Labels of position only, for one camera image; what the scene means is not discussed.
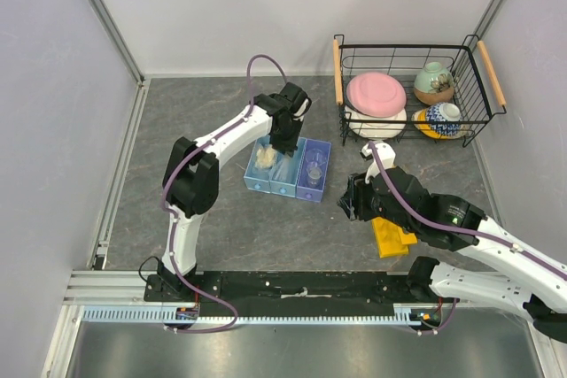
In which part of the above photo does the yellow test tube rack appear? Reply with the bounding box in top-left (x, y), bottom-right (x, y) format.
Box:
top-left (371, 218), bottom-right (417, 258)

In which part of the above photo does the small clear glass vial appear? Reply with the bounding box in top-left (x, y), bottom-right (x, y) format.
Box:
top-left (306, 162), bottom-right (322, 188)

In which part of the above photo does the bag of beige powder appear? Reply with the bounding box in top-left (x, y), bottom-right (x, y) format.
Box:
top-left (254, 144), bottom-right (278, 172)

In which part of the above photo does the blue three-compartment drawer box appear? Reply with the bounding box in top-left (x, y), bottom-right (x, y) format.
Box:
top-left (244, 136), bottom-right (331, 203)

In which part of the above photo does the clear plastic dropper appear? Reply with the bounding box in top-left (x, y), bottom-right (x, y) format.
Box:
top-left (270, 156), bottom-right (295, 184)

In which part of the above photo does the clear glass beaker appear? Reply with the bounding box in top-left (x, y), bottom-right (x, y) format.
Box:
top-left (305, 148), bottom-right (327, 166)

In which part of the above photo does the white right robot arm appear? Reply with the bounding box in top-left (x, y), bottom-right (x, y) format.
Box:
top-left (338, 167), bottom-right (566, 343)

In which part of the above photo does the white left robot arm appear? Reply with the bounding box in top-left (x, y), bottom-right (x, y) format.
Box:
top-left (157, 82), bottom-right (312, 301)

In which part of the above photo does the white plate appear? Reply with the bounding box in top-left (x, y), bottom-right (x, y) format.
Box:
top-left (345, 106), bottom-right (407, 140)

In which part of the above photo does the pink plate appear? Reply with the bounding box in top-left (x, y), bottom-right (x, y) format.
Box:
top-left (346, 72), bottom-right (407, 118)

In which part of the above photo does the blue white patterned bowl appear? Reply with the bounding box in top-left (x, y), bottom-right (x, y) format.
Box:
top-left (425, 102), bottom-right (461, 135)

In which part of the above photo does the green brown ceramic bowl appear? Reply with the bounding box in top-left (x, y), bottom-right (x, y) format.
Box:
top-left (413, 61), bottom-right (454, 105)

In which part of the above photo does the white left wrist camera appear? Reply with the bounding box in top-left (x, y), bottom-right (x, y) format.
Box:
top-left (293, 98), bottom-right (312, 121)

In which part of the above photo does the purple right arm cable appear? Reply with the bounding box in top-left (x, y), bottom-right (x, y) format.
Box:
top-left (370, 141), bottom-right (567, 337)

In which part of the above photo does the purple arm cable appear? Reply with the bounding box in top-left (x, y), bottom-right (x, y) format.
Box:
top-left (370, 141), bottom-right (567, 337)
top-left (159, 54), bottom-right (287, 336)

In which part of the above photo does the black wire basket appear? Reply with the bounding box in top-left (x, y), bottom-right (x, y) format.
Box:
top-left (332, 34), bottom-right (507, 145)

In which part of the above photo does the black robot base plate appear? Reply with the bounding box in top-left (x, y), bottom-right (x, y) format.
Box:
top-left (144, 254), bottom-right (462, 320)

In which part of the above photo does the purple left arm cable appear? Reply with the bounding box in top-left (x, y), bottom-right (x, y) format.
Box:
top-left (159, 54), bottom-right (287, 336)

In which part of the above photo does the white slotted cable duct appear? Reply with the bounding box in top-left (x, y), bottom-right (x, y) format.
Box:
top-left (82, 305), bottom-right (420, 327)

